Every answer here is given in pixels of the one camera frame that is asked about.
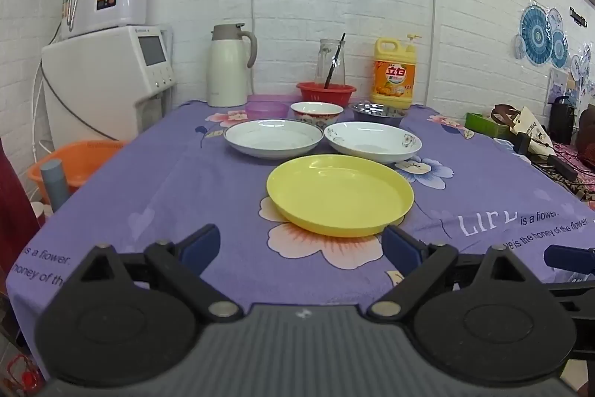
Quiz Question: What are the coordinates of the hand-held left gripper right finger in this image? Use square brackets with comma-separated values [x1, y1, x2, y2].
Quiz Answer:
[366, 225, 543, 324]

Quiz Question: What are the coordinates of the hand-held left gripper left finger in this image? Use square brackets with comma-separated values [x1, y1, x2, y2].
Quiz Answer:
[65, 224, 245, 324]

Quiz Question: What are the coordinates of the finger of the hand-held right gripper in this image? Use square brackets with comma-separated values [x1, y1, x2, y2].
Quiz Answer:
[543, 244, 595, 302]

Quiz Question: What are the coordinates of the yellow plastic plate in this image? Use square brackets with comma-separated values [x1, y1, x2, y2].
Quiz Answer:
[266, 154, 415, 238]

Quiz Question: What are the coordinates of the purple translucent plastic bowl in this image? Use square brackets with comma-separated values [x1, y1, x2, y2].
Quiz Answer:
[245, 100, 289, 122]

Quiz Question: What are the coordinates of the purple floral tablecloth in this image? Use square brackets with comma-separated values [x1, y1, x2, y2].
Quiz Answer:
[6, 99, 595, 379]

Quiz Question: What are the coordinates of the patterned dark cloth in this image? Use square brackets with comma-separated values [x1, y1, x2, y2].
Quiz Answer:
[530, 141, 595, 212]

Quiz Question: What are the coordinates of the white floral ceramic plate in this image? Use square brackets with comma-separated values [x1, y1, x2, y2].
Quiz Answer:
[324, 121, 423, 166]

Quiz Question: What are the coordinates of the white plain ceramic plate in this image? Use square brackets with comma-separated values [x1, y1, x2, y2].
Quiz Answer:
[223, 119, 325, 160]

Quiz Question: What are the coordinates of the beige tote bag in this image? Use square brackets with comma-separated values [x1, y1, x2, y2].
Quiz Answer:
[509, 106, 557, 157]

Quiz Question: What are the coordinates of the stainless steel bowl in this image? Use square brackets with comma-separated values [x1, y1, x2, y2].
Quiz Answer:
[350, 102, 408, 128]

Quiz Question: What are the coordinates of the orange plastic basin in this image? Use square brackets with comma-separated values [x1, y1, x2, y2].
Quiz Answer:
[26, 140, 129, 205]

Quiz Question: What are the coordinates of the green box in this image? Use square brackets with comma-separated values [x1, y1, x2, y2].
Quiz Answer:
[466, 112, 513, 141]

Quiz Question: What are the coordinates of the grey cylindrical bottle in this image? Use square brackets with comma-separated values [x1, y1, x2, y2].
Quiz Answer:
[40, 160, 71, 213]

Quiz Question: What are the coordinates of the red patterned ceramic bowl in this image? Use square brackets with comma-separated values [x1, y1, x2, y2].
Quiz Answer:
[290, 102, 344, 129]

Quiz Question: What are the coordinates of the red plastic colander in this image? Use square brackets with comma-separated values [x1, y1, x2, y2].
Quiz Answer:
[296, 82, 357, 108]

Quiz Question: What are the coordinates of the yellow dish soap bottle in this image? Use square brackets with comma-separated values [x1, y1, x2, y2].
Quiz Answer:
[371, 34, 423, 110]

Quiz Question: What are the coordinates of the white thermos jug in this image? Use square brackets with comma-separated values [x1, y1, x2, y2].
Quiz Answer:
[207, 23, 258, 108]

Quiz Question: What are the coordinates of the white water dispenser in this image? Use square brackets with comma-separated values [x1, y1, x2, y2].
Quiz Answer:
[40, 26, 177, 151]

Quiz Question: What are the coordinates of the dark red cloth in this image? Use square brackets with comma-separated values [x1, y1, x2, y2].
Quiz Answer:
[0, 137, 41, 259]

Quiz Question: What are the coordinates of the clear glass carafe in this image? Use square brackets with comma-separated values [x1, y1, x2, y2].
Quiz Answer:
[314, 39, 347, 90]

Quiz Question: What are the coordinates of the black straw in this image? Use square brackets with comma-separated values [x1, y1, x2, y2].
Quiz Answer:
[324, 33, 347, 90]

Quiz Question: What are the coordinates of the medium blue paper fan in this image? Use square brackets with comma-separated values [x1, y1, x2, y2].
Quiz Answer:
[551, 29, 569, 70]

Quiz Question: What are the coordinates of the large blue paper fan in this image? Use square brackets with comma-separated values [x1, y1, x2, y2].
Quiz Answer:
[521, 4, 554, 65]

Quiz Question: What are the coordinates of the black power adapter cable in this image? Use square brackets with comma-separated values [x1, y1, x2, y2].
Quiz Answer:
[514, 132, 580, 185]

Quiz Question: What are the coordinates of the white wall cable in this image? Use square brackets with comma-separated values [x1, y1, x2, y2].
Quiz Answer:
[250, 0, 262, 96]
[430, 0, 440, 106]

